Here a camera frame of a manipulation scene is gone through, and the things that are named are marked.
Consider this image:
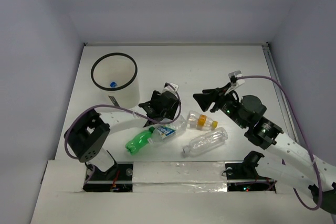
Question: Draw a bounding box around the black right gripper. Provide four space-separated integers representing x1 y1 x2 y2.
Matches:
193 82 247 129

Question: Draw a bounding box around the small Pepsi-label bottle blue cap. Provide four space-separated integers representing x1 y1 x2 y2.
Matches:
110 82 118 88

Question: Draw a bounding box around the blue-label bottle white cap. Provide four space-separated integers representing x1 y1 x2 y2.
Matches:
143 118 171 127

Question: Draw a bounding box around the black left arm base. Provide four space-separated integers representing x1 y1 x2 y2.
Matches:
83 163 133 193

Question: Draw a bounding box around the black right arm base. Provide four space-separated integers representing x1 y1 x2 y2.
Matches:
221 151 276 192

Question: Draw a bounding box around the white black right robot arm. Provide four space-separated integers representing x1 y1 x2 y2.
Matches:
193 84 335 215

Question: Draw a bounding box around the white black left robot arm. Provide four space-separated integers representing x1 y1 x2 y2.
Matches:
64 90 182 180

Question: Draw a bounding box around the white bin with black rim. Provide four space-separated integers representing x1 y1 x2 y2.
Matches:
90 52 140 109

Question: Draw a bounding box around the green-white label clear bottle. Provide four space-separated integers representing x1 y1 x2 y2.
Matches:
148 115 187 145

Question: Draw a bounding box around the orange-label bottle yellow cap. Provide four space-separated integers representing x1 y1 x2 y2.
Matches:
186 110 218 131

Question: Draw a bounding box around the green plastic bottle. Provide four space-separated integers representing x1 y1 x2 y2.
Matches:
125 127 155 155

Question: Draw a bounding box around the clear unlabelled plastic bottle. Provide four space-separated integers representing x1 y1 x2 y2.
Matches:
182 127 228 156

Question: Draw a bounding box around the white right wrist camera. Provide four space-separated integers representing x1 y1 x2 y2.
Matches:
225 70 245 94

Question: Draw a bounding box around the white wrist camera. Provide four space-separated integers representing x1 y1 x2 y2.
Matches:
163 82 179 92
225 70 245 94

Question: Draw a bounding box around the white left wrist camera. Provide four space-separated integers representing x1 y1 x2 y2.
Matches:
163 82 179 92

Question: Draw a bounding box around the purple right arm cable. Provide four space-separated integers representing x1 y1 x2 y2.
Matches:
236 76 323 211

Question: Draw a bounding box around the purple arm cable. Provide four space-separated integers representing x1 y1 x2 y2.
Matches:
64 89 181 161
236 76 323 211

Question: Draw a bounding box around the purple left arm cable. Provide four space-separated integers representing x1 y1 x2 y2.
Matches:
64 89 181 161

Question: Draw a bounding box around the aluminium rail on right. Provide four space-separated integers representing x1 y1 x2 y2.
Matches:
261 43 300 144

